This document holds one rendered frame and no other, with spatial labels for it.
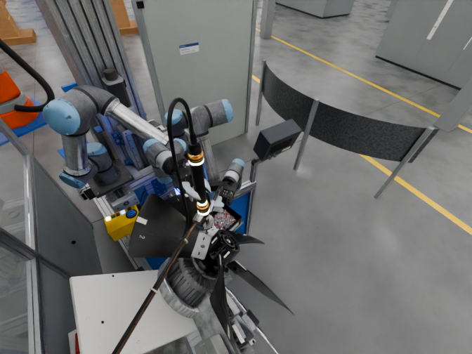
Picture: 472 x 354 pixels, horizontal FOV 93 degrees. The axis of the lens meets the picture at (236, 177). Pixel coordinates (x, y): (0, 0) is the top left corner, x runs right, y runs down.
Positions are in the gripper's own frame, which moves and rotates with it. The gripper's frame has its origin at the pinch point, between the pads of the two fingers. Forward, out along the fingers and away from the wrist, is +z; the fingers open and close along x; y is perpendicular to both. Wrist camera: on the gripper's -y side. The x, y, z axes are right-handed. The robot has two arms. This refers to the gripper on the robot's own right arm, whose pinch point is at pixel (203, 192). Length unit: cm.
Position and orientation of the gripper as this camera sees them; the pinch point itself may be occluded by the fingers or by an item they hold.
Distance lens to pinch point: 74.0
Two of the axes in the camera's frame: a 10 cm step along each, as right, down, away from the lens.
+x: -7.3, 5.0, -4.7
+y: -0.1, 6.8, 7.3
